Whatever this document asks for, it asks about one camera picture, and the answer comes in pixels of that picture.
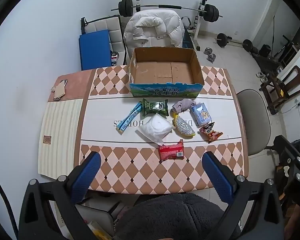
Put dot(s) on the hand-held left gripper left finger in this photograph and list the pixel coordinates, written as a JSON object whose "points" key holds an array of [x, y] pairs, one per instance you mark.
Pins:
{"points": [[86, 177]]}

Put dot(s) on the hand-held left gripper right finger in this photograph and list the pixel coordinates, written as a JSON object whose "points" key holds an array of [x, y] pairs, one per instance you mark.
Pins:
{"points": [[217, 177]]}

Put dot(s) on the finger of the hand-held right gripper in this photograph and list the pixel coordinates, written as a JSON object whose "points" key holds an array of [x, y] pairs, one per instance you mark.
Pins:
{"points": [[287, 150]]}

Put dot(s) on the red cartoon snack packet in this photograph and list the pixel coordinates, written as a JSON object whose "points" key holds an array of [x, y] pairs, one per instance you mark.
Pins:
{"points": [[210, 133]]}

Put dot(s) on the silver yellow packet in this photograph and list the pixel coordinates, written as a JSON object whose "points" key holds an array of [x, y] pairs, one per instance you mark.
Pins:
{"points": [[183, 127]]}

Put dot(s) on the light blue tissue pack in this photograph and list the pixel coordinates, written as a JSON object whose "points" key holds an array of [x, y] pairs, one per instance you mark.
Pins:
{"points": [[201, 115]]}

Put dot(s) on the blue stick packet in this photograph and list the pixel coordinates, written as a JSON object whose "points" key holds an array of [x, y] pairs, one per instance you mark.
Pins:
{"points": [[130, 117]]}

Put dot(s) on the white plastic pouch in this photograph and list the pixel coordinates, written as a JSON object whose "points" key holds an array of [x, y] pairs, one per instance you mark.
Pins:
{"points": [[155, 128]]}

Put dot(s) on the grey purple cloth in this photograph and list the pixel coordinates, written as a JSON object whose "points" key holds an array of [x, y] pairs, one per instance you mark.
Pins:
{"points": [[183, 105]]}

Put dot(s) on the green snack packet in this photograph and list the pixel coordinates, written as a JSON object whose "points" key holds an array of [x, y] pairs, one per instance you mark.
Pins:
{"points": [[156, 106]]}

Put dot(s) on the cardboard box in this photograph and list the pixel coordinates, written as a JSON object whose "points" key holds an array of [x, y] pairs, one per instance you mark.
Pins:
{"points": [[165, 72]]}

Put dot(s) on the person's right forearm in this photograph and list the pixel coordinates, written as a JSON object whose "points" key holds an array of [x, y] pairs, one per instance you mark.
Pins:
{"points": [[298, 221]]}

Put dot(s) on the white plastic box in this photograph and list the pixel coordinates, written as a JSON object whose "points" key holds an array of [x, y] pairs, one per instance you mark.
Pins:
{"points": [[100, 217]]}

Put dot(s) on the beige round chair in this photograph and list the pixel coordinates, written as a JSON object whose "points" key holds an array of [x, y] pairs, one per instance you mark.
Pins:
{"points": [[252, 120]]}

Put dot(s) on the pink cream striped mat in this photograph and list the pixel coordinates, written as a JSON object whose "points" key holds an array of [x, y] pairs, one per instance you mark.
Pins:
{"points": [[60, 135]]}

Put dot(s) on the grey fleece clothing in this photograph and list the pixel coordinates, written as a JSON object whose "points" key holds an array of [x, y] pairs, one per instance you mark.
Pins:
{"points": [[175, 215]]}

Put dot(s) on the dark wooden chair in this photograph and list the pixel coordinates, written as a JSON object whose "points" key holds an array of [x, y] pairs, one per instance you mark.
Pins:
{"points": [[293, 78]]}

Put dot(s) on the white shoe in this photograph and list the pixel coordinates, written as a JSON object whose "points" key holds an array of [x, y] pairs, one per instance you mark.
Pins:
{"points": [[264, 79], [259, 74]]}

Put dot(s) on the small cardboard piece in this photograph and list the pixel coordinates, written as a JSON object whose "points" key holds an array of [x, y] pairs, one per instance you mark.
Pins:
{"points": [[58, 91]]}

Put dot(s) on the black exercise bench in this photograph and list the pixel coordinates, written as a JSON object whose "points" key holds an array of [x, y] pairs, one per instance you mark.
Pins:
{"points": [[263, 61]]}

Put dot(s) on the black speaker box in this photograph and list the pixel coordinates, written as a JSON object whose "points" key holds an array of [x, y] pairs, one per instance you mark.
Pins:
{"points": [[265, 50]]}

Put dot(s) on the thin black pole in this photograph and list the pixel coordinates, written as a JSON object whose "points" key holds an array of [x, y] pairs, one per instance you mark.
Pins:
{"points": [[273, 35]]}

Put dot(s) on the short barbell with black plates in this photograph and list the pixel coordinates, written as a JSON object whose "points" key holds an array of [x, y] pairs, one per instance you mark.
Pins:
{"points": [[222, 40]]}

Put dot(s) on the blue folded mat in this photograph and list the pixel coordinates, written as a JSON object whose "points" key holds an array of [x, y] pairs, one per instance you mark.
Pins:
{"points": [[95, 50]]}

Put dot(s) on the black blue weight bench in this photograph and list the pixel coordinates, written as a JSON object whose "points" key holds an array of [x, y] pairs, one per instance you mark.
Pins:
{"points": [[188, 40]]}

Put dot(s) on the white barbell rack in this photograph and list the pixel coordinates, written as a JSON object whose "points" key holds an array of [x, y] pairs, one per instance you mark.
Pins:
{"points": [[198, 30]]}

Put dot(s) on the white padded chair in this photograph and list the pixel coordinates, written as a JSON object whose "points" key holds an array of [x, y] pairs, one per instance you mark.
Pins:
{"points": [[107, 26]]}

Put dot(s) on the white puffer jacket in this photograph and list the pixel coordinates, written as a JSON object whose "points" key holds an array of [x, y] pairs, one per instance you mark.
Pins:
{"points": [[152, 27]]}

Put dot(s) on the long barbell with black plates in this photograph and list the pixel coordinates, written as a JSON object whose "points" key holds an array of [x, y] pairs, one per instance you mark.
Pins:
{"points": [[150, 5]]}

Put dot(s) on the black metal frame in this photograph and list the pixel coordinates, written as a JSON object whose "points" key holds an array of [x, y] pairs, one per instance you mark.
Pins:
{"points": [[287, 48]]}

